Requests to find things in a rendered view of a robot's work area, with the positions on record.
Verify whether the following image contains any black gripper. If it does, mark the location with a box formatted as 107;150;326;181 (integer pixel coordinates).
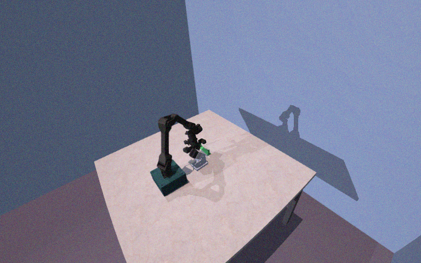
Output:
183;137;206;153

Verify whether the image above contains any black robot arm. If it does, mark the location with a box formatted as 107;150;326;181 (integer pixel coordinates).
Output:
156;113;203;179

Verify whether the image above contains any green cradle with two notched uprights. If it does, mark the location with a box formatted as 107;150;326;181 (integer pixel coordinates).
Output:
200;144;211;156

